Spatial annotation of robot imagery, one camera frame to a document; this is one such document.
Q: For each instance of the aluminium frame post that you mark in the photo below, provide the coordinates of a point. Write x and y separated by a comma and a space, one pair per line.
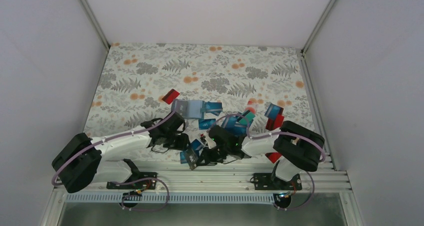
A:
318, 25
92, 18

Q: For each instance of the grey cable duct front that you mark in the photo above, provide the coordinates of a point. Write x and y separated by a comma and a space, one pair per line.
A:
179, 197

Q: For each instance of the teal green card right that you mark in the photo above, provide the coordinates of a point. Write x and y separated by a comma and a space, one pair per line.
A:
247, 117

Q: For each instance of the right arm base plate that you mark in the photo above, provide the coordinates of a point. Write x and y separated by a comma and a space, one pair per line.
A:
267, 182

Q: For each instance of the red card upper left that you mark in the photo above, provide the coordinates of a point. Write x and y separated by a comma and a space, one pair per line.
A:
170, 96

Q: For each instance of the aluminium rail base front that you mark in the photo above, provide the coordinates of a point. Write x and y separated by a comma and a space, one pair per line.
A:
235, 177

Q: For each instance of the blue vip card front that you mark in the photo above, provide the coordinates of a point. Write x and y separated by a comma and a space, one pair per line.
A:
196, 145

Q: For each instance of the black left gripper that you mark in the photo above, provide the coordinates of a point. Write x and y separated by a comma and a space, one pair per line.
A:
181, 144

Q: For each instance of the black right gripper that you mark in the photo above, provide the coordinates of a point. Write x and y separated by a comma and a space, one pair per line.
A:
209, 159

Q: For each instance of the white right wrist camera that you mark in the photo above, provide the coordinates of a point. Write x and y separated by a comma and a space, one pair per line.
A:
204, 138

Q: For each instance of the aluminium frame post right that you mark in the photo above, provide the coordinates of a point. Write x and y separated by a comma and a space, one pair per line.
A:
318, 25

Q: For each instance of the red card black stripe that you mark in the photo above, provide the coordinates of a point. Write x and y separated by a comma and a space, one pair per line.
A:
273, 157

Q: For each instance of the blue card middle right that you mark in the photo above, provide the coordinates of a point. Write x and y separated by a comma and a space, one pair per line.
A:
235, 124

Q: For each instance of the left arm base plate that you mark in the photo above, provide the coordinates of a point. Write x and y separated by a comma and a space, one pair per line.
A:
141, 180

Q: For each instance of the aluminium frame post left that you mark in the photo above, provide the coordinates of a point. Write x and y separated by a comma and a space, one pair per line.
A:
92, 18

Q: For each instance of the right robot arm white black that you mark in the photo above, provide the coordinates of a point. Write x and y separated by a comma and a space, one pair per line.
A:
300, 149

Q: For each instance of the black visa card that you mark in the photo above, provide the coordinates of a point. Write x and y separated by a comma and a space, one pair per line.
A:
191, 158

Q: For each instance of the blue card far right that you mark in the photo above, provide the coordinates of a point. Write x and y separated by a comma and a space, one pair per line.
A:
273, 111

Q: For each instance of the teal leather card holder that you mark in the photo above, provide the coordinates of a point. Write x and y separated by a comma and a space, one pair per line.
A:
189, 109

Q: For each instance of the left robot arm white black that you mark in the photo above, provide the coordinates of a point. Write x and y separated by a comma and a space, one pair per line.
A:
111, 159

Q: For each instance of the red card far right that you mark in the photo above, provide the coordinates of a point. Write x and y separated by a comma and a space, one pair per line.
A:
276, 123

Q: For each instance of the floral patterned table mat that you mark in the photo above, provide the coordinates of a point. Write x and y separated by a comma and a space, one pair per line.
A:
136, 76

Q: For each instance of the blue card stack upper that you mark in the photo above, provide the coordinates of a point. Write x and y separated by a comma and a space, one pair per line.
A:
214, 108

